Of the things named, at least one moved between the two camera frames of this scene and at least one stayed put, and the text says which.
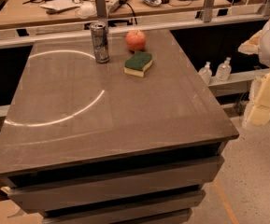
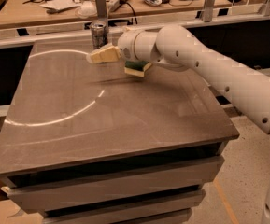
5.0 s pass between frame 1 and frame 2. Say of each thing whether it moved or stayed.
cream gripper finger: moved
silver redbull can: stayed
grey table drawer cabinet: stayed
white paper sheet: stayed
